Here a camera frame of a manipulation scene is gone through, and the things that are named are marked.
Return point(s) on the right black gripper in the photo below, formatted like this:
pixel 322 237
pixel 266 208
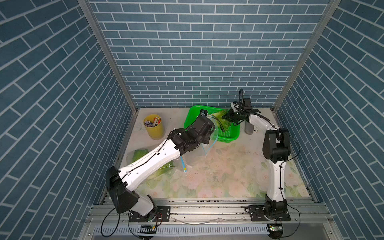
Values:
pixel 228 116

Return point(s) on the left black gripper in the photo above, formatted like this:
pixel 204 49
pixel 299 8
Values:
pixel 207 136

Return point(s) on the clear zipper bag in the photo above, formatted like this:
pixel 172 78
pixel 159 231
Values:
pixel 198 152
pixel 129 178

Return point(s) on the chinese cabbage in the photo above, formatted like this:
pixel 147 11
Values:
pixel 152 163
pixel 220 115

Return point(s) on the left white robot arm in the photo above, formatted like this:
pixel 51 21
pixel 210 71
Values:
pixel 121 183

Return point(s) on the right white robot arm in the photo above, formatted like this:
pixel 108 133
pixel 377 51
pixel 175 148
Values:
pixel 276 149

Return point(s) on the green plastic basket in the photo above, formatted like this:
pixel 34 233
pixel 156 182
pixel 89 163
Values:
pixel 223 135

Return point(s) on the grey cylindrical object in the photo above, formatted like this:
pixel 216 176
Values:
pixel 249 128

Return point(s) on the yellow cup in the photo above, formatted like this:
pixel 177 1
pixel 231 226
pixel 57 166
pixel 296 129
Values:
pixel 154 126

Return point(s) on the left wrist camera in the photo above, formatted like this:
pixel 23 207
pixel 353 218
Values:
pixel 203 112

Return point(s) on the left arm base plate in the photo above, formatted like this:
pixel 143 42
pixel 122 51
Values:
pixel 157 215

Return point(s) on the aluminium rail frame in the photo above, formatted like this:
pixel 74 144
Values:
pixel 220 218

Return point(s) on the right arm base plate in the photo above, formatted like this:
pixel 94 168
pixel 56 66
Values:
pixel 259 213

